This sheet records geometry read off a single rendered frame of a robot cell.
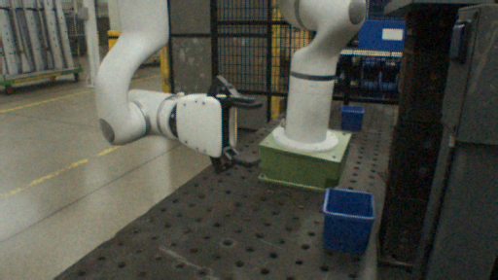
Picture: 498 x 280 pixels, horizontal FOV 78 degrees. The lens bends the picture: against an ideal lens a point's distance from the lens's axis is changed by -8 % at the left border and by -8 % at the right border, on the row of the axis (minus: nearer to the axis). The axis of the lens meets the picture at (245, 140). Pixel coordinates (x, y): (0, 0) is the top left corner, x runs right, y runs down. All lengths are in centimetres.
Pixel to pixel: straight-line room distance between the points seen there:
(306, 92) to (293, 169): 21
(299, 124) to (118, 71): 51
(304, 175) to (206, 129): 42
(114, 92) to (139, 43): 10
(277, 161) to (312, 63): 28
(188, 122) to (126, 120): 11
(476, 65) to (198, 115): 40
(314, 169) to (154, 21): 54
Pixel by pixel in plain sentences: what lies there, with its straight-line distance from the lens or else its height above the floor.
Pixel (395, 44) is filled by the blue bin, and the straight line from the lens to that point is 165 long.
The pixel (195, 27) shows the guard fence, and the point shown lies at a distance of 337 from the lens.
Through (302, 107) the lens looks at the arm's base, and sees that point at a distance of 89.
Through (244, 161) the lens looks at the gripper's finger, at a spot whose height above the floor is 91.
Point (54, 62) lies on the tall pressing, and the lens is 823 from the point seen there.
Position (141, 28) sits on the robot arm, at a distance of 61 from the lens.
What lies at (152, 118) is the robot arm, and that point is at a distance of 63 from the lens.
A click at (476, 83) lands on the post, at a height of 108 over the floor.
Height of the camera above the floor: 112
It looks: 19 degrees down
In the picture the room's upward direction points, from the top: straight up
